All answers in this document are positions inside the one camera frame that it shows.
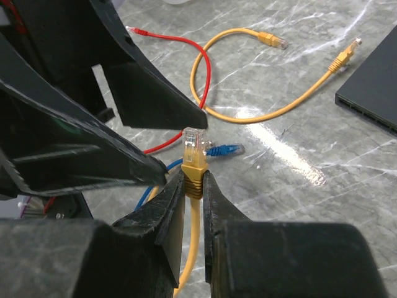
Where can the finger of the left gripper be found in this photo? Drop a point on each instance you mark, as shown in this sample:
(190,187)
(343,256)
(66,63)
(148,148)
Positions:
(51,146)
(144,97)

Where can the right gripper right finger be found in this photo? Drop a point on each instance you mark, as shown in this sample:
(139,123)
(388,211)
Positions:
(247,258)

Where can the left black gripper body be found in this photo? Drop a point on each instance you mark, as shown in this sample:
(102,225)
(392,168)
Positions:
(68,206)

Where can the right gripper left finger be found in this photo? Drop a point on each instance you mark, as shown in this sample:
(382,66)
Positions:
(137,256)

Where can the yellow ethernet cable long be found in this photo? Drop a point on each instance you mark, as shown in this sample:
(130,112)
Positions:
(194,166)

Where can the black network switch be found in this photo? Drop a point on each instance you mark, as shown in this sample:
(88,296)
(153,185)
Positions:
(370,92)

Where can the yellow ethernet cable short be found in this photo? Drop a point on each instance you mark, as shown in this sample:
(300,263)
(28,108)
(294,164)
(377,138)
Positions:
(275,41)

